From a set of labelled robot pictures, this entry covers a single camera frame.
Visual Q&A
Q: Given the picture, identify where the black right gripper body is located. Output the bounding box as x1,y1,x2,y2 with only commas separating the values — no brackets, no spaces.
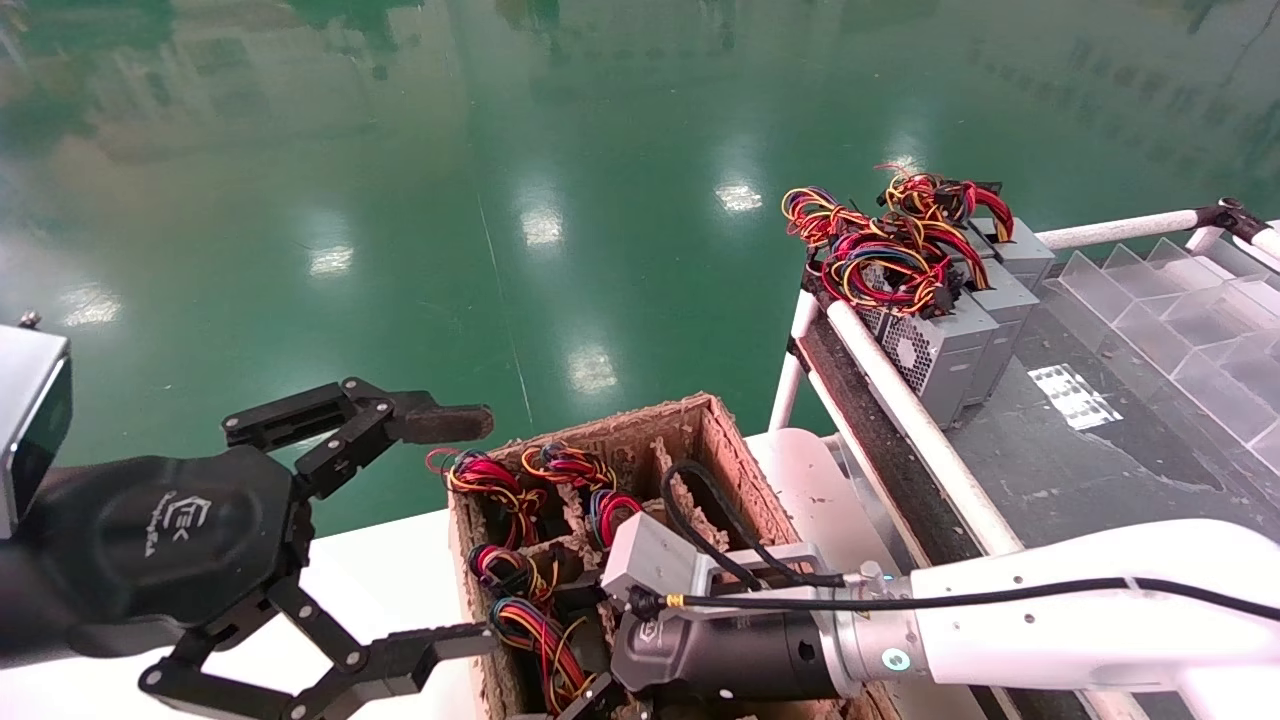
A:
610,603,843,703

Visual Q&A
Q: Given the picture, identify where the thin white frame bar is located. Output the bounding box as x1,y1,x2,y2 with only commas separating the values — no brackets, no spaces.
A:
805,368,926,573

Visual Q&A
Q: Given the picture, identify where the back-left boxed wire bundle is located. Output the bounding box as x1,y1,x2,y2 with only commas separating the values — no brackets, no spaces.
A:
425,448,547,547

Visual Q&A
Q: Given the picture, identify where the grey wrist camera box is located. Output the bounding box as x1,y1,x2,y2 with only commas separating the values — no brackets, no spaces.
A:
600,513,833,604
0,312,75,542

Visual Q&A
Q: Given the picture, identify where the looped black cable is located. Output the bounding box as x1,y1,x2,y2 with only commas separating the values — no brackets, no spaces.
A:
660,460,863,591

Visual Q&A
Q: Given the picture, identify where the clear acrylic divider tray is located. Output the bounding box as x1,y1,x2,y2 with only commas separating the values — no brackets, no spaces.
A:
1055,235,1280,477

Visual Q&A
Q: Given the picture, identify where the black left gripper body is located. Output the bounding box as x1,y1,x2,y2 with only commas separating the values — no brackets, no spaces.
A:
20,445,313,661

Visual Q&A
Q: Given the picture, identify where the white tube frame leg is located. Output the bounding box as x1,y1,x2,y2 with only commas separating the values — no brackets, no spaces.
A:
768,290,821,431

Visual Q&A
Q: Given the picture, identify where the long black arm cable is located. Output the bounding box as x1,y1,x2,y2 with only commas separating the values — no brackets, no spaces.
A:
625,575,1280,623

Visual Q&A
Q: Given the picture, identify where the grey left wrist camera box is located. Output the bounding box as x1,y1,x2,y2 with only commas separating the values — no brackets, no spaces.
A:
0,312,75,542

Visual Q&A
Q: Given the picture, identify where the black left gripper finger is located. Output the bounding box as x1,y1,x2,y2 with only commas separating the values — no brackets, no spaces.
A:
222,377,497,502
138,578,500,720

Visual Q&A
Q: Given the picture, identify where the black conveyor belt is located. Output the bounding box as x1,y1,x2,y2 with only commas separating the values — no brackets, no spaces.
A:
825,298,1146,720

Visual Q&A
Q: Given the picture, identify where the brown cardboard box with dividers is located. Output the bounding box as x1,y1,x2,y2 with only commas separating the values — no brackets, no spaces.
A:
447,392,901,720

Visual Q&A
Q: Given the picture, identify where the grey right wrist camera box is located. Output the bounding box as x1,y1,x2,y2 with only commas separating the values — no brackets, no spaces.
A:
600,513,833,604

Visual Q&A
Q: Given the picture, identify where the black tube connector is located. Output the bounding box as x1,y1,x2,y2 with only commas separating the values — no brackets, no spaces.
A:
1190,197,1266,246

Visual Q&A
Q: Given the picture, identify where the white tube crossbar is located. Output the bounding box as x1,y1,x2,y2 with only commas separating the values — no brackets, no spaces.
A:
1035,207,1201,251

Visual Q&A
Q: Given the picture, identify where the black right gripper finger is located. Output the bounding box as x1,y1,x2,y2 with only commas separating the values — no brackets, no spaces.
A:
562,674,627,720
555,582,613,627

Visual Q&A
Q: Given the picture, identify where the back-middle boxed wire bundle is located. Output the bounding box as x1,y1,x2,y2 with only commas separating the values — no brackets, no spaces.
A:
520,443,617,493

